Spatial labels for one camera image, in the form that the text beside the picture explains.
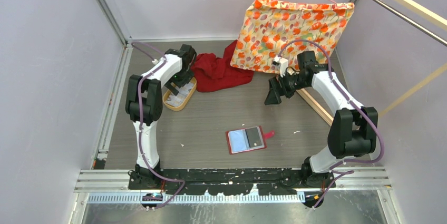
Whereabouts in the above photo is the white card in tray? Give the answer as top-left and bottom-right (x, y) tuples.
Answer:
(165, 82), (196, 108)

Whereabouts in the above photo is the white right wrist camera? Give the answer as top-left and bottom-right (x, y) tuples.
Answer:
(272, 56), (288, 77)

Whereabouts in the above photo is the yellow oval tray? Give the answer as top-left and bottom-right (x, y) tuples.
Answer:
(162, 76), (198, 112)

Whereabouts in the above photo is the red leather card holder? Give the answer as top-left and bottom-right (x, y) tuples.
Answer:
(225, 125), (275, 154)

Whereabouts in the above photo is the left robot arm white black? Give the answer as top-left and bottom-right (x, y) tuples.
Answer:
(125, 44), (197, 189)

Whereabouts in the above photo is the metal rail rod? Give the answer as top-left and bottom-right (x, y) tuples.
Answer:
(372, 0), (446, 46)

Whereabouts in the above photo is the floral orange pillowcase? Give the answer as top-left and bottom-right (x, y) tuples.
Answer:
(230, 0), (355, 74)

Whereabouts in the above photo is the wooden rack frame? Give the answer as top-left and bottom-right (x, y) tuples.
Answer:
(291, 0), (446, 131)

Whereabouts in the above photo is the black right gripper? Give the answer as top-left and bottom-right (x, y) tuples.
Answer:
(265, 70), (308, 105)

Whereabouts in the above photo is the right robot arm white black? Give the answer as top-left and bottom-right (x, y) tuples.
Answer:
(264, 51), (378, 187)

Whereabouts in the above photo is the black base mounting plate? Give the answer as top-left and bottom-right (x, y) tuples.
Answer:
(128, 168), (334, 196)

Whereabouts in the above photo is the red crumpled cloth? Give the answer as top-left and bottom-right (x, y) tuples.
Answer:
(191, 41), (254, 93)

